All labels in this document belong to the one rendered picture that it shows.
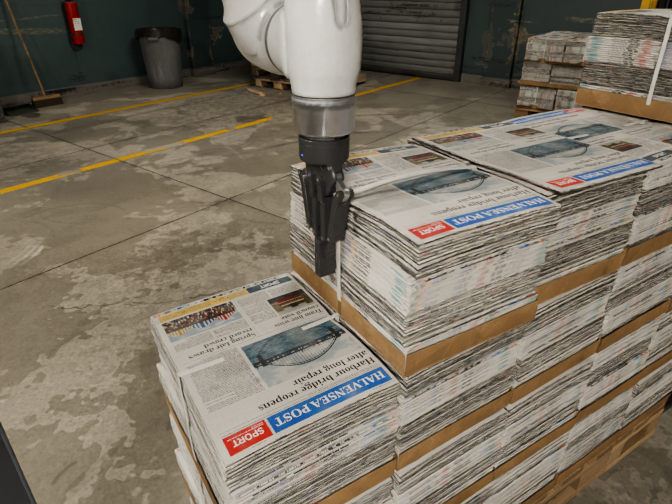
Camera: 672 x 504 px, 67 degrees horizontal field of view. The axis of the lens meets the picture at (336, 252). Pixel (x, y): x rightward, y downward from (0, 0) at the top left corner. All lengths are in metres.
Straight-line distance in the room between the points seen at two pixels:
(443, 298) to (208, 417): 0.37
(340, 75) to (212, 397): 0.48
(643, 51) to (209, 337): 1.16
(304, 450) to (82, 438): 1.32
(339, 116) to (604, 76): 0.92
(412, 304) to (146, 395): 1.50
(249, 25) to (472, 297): 0.52
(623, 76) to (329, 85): 0.93
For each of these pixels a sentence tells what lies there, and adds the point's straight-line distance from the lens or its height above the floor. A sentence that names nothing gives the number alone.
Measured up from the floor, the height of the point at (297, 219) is 0.96.
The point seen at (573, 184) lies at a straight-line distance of 0.91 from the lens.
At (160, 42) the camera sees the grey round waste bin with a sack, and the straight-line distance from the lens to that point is 7.59.
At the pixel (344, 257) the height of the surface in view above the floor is 0.96.
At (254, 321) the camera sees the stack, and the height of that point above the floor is 0.83.
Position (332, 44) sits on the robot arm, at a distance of 0.68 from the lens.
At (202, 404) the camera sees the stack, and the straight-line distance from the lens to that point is 0.77.
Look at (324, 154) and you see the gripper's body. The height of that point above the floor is 1.14.
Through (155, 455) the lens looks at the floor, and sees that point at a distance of 1.86.
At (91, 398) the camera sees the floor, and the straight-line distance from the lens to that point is 2.14.
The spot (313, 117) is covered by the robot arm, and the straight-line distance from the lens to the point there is 0.71.
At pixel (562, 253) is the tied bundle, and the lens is 0.99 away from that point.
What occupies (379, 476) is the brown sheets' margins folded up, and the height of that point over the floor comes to 0.62.
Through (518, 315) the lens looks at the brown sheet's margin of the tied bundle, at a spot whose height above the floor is 0.86.
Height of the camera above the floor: 1.36
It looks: 29 degrees down
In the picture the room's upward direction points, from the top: straight up
